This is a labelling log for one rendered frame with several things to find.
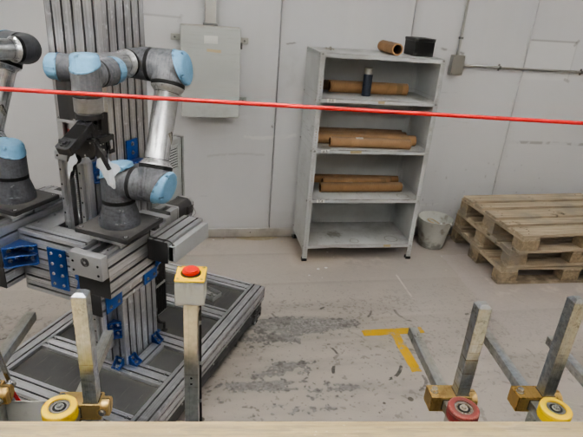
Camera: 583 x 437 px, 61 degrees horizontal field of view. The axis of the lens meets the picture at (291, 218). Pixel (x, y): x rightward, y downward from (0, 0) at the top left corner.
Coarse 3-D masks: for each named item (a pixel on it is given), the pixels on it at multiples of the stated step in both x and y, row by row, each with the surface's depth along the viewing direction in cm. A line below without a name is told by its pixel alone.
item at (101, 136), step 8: (104, 112) 137; (80, 120) 130; (88, 120) 130; (96, 120) 131; (104, 120) 137; (96, 128) 135; (104, 128) 137; (96, 136) 135; (104, 136) 136; (112, 136) 138; (88, 144) 133; (96, 144) 133; (104, 144) 138; (80, 152) 135; (88, 152) 134; (112, 152) 140
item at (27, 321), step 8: (32, 312) 159; (24, 320) 155; (32, 320) 157; (16, 328) 151; (24, 328) 152; (8, 336) 147; (16, 336) 147; (24, 336) 152; (8, 344) 144; (16, 344) 147; (8, 352) 142; (8, 360) 142; (0, 368) 137
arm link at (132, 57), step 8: (136, 48) 171; (144, 48) 172; (48, 56) 138; (56, 56) 137; (64, 56) 137; (104, 56) 153; (112, 56) 157; (120, 56) 161; (128, 56) 166; (136, 56) 168; (48, 64) 137; (56, 64) 137; (64, 64) 136; (128, 64) 165; (136, 64) 168; (48, 72) 138; (56, 72) 138; (64, 72) 137; (128, 72) 167; (136, 72) 170; (64, 80) 140; (144, 80) 176
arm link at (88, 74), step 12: (72, 60) 125; (84, 60) 124; (96, 60) 127; (72, 72) 126; (84, 72) 125; (96, 72) 127; (72, 84) 127; (84, 84) 126; (96, 84) 128; (72, 96) 129; (84, 96) 128
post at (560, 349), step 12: (576, 300) 128; (564, 312) 131; (576, 312) 128; (564, 324) 131; (576, 324) 130; (564, 336) 131; (552, 348) 136; (564, 348) 133; (552, 360) 136; (564, 360) 134; (552, 372) 136; (540, 384) 140; (552, 384) 138; (528, 420) 145
